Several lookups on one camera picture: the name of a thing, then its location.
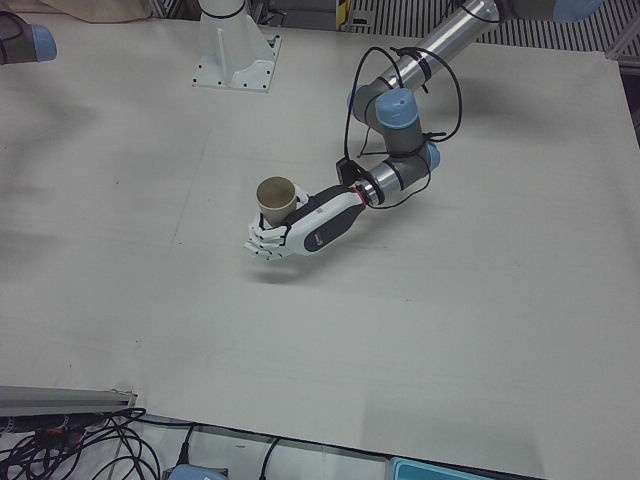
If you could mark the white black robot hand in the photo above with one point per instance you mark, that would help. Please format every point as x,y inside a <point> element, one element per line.
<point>325,220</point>

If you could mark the beige paper cup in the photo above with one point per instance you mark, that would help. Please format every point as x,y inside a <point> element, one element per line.
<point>275,195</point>

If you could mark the grey ribbed mat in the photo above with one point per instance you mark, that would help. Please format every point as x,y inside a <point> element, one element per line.
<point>390,20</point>

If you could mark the light blue teach pendant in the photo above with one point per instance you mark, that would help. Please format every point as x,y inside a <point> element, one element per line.
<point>197,472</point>

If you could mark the beige cardboard sheet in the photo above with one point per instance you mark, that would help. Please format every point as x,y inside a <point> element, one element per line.
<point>95,10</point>

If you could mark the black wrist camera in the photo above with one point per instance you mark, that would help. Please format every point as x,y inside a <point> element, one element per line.
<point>346,170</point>

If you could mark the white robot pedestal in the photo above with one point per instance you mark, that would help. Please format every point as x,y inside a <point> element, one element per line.
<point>235,50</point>

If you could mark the aluminium profile rail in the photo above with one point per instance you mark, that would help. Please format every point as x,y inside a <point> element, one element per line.
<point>60,397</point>

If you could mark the aluminium frame profile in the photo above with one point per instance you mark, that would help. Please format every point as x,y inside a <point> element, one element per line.
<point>625,42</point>

